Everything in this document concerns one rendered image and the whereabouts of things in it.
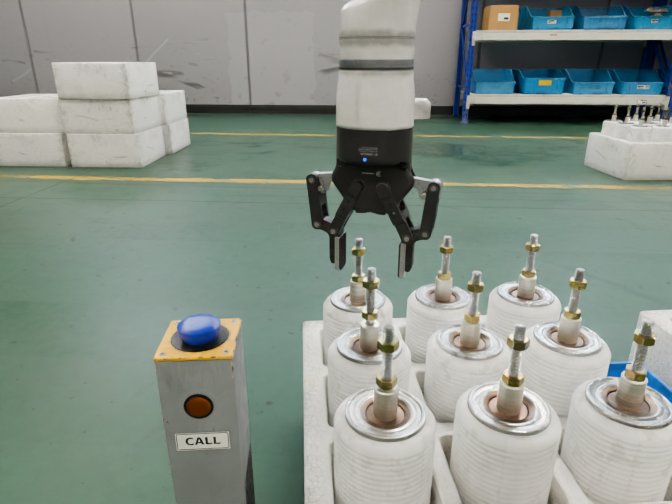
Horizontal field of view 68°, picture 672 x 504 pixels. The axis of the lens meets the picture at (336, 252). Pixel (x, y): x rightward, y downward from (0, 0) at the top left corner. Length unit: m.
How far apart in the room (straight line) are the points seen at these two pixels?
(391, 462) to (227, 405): 0.16
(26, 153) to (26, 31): 3.57
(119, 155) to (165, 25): 3.17
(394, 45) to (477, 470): 0.39
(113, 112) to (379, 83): 2.59
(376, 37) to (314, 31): 5.17
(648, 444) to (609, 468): 0.04
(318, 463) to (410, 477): 0.11
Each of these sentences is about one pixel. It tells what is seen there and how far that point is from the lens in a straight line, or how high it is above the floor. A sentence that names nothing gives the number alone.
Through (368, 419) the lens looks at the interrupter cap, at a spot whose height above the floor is 0.25.
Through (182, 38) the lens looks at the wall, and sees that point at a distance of 5.95.
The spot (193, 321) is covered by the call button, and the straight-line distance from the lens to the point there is 0.49.
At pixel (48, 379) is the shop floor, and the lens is 1.11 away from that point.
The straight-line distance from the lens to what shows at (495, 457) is 0.50.
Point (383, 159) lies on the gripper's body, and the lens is 0.47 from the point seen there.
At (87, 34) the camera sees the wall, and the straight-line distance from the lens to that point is 6.38.
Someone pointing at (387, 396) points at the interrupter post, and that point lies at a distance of 0.47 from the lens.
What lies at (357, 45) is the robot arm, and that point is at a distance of 0.47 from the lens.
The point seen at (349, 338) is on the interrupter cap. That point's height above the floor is 0.25.
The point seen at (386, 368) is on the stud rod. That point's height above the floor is 0.30.
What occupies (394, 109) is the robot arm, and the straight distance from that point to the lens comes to 0.47.
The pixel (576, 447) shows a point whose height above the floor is 0.21.
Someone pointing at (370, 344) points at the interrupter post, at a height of 0.26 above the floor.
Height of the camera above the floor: 0.56
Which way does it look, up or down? 21 degrees down
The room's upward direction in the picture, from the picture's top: straight up
